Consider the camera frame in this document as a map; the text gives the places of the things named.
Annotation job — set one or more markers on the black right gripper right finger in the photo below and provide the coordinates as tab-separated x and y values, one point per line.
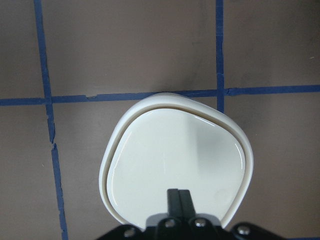
186	204

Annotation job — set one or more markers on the white lidded trash can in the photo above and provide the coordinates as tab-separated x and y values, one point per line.
168	141

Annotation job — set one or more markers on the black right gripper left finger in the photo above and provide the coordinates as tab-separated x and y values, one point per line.
173	202

